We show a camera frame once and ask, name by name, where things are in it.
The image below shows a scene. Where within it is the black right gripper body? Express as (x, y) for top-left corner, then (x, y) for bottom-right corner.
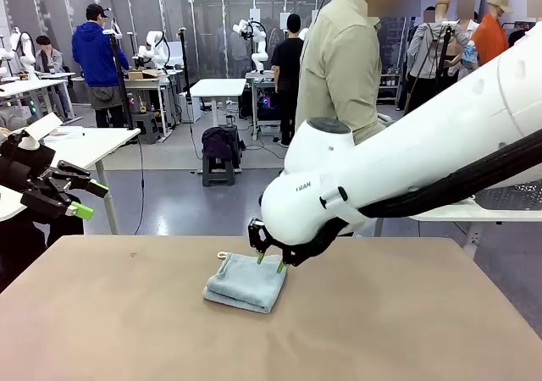
(270, 238), (317, 266)

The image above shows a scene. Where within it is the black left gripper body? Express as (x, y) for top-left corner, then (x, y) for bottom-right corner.
(0, 131), (57, 196)

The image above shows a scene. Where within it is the light blue towel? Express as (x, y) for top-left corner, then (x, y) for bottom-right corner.
(202, 251), (289, 314)

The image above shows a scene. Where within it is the grey perforated plastic basket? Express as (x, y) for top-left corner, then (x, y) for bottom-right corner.
(476, 185), (542, 212)

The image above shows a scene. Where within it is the grey step stool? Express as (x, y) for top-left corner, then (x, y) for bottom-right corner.
(201, 143), (236, 187)

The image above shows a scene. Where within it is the white desk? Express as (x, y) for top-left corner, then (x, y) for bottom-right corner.
(0, 78), (75, 124)

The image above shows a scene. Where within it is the small black step stool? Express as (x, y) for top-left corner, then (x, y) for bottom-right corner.
(133, 112), (160, 145)

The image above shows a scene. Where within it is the black backpack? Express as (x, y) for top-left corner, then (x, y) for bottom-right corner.
(201, 125), (243, 162)

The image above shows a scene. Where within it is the seated person in grey jacket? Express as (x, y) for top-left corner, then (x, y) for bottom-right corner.
(34, 35), (71, 118)

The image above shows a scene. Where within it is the grey workbench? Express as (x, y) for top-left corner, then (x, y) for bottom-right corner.
(122, 69), (184, 139)

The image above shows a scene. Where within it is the open cardboard box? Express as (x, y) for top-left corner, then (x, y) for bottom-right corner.
(128, 68), (164, 80)

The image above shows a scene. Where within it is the person in blue hoodie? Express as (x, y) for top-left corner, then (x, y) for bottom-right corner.
(71, 3), (130, 129)

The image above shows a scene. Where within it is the workbench with lit computer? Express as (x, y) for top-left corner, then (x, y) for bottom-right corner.
(245, 71), (283, 141)

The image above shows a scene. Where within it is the thin black stand pole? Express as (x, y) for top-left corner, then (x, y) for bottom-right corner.
(177, 27), (192, 101)

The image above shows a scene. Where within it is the white height-adjustable table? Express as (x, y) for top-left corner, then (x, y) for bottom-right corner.
(189, 78), (247, 174)

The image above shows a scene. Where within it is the person in black clothes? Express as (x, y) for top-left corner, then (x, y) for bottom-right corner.
(270, 13), (307, 147)

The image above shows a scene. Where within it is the white shoe rack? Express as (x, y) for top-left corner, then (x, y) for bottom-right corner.
(379, 72), (401, 105)

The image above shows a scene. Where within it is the person in beige shirt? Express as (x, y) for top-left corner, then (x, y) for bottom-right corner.
(295, 0), (423, 145)

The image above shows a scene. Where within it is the mannequin in grey shirt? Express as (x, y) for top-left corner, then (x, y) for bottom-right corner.
(404, 0), (472, 115)

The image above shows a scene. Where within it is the figure in floral clothes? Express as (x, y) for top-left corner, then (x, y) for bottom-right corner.
(455, 0), (482, 80)

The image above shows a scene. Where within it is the mannequin in orange jacket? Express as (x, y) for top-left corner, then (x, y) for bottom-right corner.
(470, 0), (514, 67)

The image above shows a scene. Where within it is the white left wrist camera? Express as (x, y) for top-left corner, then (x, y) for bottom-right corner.
(19, 112), (64, 150)

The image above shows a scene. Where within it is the black tripod pole with camera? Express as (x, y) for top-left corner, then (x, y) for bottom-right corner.
(101, 28), (136, 130)

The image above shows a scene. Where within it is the black right arm cable sleeve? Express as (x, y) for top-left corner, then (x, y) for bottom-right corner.
(302, 129), (542, 263)

